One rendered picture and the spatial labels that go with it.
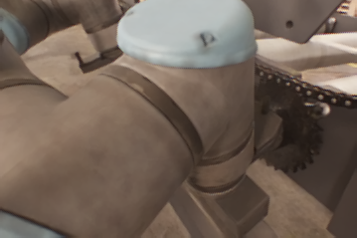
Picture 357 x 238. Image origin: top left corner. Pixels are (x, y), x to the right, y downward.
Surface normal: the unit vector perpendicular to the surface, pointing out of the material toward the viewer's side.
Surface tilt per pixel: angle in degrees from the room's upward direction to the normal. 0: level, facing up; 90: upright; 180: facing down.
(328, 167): 90
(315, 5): 90
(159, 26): 19
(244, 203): 25
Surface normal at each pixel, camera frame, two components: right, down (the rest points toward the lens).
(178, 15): -0.14, -0.73
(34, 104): 0.13, -0.90
